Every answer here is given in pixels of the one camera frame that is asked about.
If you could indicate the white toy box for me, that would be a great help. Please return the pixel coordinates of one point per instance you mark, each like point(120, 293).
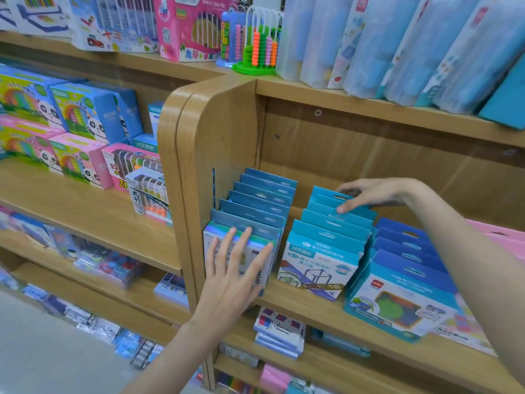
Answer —
point(33, 14)

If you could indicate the row of translucent blue cases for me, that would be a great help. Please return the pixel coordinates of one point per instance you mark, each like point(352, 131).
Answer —
point(410, 49)

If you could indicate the flat teal packet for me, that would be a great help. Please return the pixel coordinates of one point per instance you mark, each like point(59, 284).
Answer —
point(340, 343)

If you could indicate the plain teal box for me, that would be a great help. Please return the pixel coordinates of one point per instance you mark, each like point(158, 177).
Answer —
point(506, 102)

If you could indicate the dark blue shape-print packet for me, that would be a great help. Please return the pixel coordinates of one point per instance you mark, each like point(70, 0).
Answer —
point(410, 252)
point(402, 227)
point(406, 240)
point(402, 299)

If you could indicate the blue frame bead abacus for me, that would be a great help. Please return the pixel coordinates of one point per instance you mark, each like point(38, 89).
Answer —
point(229, 36)

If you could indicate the pack of coloured pens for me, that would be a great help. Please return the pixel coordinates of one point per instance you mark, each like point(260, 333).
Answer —
point(236, 383)

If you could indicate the pink hanging packet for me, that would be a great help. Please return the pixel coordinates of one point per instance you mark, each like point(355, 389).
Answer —
point(500, 233)
point(510, 248)

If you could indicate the blue panda abacus box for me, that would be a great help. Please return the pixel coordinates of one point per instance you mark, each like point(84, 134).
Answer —
point(129, 110)
point(24, 98)
point(86, 112)

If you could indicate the white blue abacus box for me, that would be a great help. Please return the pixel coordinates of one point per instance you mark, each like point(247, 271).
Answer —
point(110, 24)

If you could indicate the stack of white blue boxes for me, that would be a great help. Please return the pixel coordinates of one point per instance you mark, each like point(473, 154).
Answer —
point(279, 332)

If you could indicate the white window abacus box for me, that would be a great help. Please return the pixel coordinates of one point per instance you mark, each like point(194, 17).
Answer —
point(149, 192)

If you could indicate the light blue flat box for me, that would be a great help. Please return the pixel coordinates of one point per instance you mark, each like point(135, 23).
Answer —
point(172, 289)

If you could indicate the person's right forearm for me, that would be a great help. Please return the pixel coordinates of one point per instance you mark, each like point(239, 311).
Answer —
point(471, 262)

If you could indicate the person's left little finger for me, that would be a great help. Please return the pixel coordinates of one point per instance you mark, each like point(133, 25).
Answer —
point(211, 258)

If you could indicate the person's right hand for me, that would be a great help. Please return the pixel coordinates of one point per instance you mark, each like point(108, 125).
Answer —
point(383, 193)

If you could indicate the small pink box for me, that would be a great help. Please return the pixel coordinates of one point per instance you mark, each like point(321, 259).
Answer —
point(274, 379)

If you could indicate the row of blue-topped white packs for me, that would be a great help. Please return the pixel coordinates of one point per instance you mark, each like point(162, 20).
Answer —
point(262, 201)

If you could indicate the long white box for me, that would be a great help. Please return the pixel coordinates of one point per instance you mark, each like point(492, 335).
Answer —
point(238, 354)

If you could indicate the person's left middle finger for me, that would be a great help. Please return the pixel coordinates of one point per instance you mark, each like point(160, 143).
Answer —
point(241, 250)

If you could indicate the row of clear toy packs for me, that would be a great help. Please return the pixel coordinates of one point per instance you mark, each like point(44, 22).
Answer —
point(82, 250)

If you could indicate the small light blue box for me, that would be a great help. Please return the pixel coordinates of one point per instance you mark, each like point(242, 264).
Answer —
point(155, 116)
point(145, 142)

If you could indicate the green base bead abacus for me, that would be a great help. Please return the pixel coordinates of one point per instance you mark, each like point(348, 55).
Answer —
point(260, 53)

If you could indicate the teal packet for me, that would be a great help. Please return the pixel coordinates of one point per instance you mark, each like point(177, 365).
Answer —
point(326, 196)
point(340, 343)

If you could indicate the pastel printed packet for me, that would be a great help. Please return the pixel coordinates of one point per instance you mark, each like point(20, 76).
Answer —
point(463, 328)

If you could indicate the row of small stationery packs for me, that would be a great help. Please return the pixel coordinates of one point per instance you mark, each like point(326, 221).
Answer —
point(94, 328)

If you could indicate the pink rabbit abacus box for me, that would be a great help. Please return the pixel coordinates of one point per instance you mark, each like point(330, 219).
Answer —
point(184, 28)

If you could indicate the person's left hand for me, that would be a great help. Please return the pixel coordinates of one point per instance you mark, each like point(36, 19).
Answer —
point(225, 295)

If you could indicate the row of teal cube-print packs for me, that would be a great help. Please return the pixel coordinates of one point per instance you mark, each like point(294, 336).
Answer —
point(316, 262)

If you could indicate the long wooden shelf unit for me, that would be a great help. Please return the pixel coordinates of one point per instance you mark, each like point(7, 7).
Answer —
point(82, 209)

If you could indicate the pink window abacus box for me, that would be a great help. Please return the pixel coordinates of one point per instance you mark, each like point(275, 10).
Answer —
point(123, 159)

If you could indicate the person's left forearm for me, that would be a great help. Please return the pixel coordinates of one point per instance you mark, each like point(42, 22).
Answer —
point(176, 359)

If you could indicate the wooden shelf unit with rounded end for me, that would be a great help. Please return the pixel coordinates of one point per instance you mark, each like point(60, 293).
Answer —
point(221, 135)

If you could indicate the person's right thumb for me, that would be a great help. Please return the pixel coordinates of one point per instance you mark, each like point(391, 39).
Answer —
point(350, 205)

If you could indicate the pink panda abacus box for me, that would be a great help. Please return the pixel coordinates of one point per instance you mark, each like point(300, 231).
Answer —
point(82, 162)
point(24, 143)

